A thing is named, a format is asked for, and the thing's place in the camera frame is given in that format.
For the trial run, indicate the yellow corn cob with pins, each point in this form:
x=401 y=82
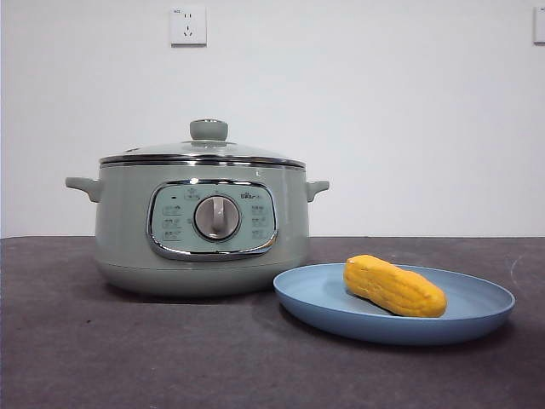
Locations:
x=395 y=287

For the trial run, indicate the white wall plate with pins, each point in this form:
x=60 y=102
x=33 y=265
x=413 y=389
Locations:
x=540 y=24

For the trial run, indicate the glass lid with green knob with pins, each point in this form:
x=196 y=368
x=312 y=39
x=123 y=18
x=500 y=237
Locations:
x=204 y=151

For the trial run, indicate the white wall socket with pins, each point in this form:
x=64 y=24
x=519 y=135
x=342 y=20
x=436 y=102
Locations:
x=188 y=25

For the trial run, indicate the blue round plate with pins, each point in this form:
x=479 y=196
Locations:
x=319 y=307

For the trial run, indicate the pale green electric steamer pot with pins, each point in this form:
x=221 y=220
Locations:
x=127 y=230

